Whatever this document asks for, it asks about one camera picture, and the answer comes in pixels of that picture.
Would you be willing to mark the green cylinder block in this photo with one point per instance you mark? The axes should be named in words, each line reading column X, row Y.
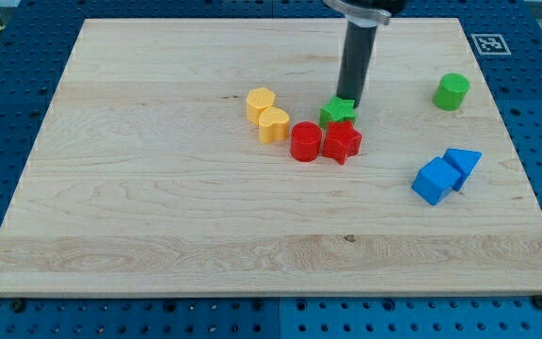
column 451, row 91

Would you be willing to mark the yellow heart block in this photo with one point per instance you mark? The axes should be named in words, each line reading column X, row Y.
column 273, row 125

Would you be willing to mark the green star block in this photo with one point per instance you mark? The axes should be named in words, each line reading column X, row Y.
column 337, row 110

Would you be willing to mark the blue cube block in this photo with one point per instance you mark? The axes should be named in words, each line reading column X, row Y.
column 435, row 180

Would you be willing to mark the white fiducial marker tag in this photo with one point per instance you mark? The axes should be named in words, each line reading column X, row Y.
column 490, row 44

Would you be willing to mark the blue triangle block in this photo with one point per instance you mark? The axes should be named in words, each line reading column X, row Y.
column 464, row 161

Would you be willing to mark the red cylinder block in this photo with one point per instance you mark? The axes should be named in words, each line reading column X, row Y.
column 305, row 141

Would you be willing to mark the yellow hexagon block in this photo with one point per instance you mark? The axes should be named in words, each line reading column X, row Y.
column 257, row 101

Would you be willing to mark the wooden board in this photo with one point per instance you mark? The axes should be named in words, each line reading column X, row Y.
column 147, row 180

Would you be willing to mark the red star block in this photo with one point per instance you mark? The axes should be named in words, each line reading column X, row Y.
column 342, row 140

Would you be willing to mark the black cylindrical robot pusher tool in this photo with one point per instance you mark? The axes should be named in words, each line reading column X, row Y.
column 357, row 51

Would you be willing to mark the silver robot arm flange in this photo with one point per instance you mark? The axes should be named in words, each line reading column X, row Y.
column 367, row 13

